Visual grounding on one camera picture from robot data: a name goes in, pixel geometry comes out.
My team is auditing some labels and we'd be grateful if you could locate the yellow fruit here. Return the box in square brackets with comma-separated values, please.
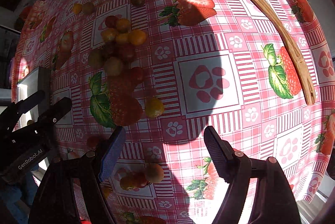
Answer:
[145, 97, 165, 118]

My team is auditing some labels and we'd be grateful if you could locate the white tray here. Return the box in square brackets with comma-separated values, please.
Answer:
[17, 67, 51, 128]

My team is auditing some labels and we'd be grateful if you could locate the pale green round fruit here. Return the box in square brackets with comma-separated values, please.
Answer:
[104, 57, 123, 77]

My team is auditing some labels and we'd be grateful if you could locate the pink strawberry tablecloth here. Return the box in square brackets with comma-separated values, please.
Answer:
[11, 0, 334, 223]

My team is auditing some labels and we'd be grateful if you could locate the small yellow tomato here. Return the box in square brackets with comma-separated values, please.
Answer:
[72, 3, 82, 15]

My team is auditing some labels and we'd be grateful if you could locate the red cherry tomato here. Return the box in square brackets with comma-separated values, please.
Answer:
[104, 15, 118, 28]

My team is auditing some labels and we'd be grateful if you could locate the green brown fruit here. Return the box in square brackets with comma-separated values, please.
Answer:
[82, 2, 95, 15]

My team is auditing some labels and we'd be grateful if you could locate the orange cherry tomato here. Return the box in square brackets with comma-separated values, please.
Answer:
[115, 18, 131, 33]

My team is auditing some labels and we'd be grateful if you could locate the large orange tomato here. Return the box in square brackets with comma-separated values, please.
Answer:
[128, 29, 147, 46]

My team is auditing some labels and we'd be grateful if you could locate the dark olive fruit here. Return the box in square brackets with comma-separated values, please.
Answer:
[130, 0, 145, 7]

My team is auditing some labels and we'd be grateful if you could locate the long wooden utensil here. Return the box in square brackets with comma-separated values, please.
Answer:
[251, 0, 316, 106]

